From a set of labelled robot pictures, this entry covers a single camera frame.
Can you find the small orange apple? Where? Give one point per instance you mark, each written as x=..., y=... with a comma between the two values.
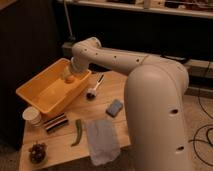
x=70, y=79

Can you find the grey metal pole stand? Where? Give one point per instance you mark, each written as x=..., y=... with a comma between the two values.
x=71, y=35

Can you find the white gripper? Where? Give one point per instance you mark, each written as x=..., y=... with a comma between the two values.
x=77, y=65

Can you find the grey folded cloth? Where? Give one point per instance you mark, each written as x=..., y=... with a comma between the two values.
x=102, y=141

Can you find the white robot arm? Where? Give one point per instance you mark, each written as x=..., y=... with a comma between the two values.
x=153, y=97

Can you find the bunch of dark grapes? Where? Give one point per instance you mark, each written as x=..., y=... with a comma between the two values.
x=37, y=153

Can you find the yellow plastic bin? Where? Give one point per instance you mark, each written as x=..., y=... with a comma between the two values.
x=49, y=93

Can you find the white paper cup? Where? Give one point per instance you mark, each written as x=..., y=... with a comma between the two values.
x=32, y=115

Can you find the black flat object on ledge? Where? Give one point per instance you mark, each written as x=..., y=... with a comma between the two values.
x=180, y=60

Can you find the striped black white box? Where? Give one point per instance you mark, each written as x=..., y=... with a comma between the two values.
x=55, y=122

